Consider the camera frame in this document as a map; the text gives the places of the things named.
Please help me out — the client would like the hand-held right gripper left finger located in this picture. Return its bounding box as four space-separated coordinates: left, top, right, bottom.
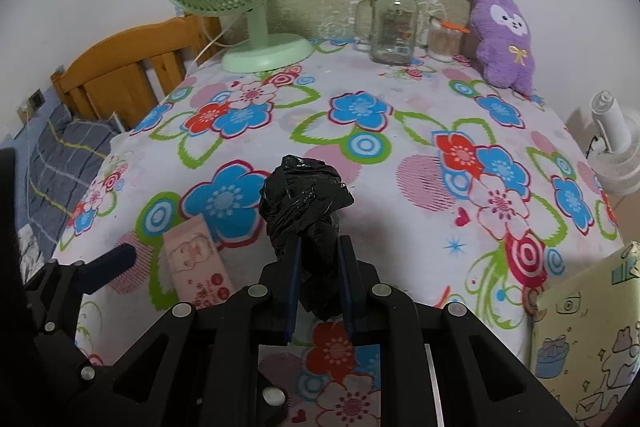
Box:
95 241 301 427

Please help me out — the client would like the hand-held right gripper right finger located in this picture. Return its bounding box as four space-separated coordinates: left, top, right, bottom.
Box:
337 235 581 427

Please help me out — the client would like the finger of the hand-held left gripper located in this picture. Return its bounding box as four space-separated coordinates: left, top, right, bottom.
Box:
75 243 136 295

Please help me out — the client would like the black plastic bag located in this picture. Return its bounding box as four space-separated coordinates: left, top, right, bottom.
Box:
259 154 355 322

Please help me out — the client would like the yellow cartoon fabric box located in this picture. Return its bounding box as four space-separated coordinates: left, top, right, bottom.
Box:
530 242 640 427

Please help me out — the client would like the pink tissue packet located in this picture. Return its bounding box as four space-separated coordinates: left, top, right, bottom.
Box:
162 214 236 310

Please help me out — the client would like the grey plaid pillow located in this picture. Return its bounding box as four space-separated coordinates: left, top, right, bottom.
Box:
15 102 123 258

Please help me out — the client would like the wooden bed headboard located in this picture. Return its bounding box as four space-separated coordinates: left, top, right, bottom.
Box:
51 14 223 130

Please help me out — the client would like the small cotton swab jar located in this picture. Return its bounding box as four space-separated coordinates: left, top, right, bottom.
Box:
427 16 471 64

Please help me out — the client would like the glass jar mug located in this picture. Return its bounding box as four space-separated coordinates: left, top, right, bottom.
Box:
355 0 420 66

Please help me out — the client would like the purple plush bunny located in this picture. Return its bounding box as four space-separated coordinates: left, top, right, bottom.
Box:
467 0 537 98

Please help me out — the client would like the wall socket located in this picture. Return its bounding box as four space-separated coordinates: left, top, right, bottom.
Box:
17 89 46 122

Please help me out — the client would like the white fan cable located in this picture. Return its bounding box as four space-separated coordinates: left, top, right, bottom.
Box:
187 19 236 70

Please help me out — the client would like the white wall fan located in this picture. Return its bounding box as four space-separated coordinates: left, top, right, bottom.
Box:
580 91 640 198

